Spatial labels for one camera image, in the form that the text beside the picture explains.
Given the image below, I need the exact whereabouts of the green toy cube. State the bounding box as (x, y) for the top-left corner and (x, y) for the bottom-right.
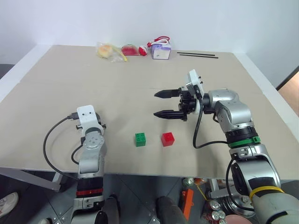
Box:
(135, 132), (147, 147)

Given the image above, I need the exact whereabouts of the black right upper arm cable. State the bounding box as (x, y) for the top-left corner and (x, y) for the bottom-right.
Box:
(225, 158), (256, 212)

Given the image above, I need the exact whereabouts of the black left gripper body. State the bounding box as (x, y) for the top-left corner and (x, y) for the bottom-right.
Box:
(95, 112), (108, 129)

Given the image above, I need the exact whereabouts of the red white rope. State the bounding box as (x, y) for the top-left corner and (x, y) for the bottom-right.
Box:
(146, 35), (171, 47)

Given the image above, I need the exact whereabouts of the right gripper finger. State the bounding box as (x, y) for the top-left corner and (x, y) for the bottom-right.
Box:
(153, 110), (188, 122)
(154, 89), (182, 99)

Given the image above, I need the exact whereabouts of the brown wooden panel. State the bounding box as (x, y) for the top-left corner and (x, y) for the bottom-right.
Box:
(276, 66), (299, 94)

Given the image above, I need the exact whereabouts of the purple white carton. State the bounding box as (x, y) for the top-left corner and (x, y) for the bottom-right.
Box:
(149, 42), (173, 60)

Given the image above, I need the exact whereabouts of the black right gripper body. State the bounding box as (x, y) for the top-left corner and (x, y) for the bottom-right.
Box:
(178, 85), (199, 122)

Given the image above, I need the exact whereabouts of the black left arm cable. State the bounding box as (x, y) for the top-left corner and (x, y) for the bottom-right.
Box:
(43, 112), (80, 181)

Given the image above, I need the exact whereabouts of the grey metal table leg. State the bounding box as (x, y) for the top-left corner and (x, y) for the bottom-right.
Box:
(208, 179), (232, 199)

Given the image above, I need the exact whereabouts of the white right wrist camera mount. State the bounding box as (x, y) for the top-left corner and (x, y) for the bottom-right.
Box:
(185, 69), (206, 115)

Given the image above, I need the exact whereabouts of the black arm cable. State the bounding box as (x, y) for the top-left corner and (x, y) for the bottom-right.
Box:
(43, 112), (80, 181)
(225, 158), (256, 212)

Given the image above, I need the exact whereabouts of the short black left wrist cable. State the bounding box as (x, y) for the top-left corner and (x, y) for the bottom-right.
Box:
(71, 144), (83, 165)

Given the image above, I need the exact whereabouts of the beige cardboard table cover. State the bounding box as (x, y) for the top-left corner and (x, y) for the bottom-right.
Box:
(0, 44), (299, 181)

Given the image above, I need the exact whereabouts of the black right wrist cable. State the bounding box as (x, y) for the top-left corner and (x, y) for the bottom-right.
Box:
(192, 102), (228, 149)

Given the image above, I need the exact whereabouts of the grey metal table frame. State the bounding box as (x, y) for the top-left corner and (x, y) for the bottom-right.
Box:
(0, 166), (64, 193)

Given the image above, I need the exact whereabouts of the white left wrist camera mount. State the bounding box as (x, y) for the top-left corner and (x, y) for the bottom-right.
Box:
(76, 105), (99, 128)

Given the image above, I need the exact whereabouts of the red packaged food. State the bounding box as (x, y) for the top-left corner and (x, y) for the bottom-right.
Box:
(121, 43), (142, 57)

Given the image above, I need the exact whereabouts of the yellow strap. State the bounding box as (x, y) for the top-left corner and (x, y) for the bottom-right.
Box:
(195, 183), (208, 202)

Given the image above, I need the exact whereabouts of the orange plastic object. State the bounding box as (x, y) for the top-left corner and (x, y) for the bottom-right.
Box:
(181, 188), (195, 223)

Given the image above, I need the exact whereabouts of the red toy cube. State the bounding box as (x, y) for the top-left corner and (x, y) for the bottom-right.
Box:
(160, 132), (176, 147)

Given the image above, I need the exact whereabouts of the thin black stick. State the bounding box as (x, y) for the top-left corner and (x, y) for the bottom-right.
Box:
(177, 51), (216, 56)
(179, 54), (219, 59)

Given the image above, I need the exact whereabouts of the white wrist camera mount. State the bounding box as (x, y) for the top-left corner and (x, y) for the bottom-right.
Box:
(185, 69), (206, 115)
(76, 105), (99, 128)

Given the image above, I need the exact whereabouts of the white sneaker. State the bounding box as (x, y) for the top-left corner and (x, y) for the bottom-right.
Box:
(0, 191), (20, 218)

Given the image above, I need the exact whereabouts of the bread bun in plastic bag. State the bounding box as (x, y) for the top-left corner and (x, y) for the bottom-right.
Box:
(96, 42), (129, 63)

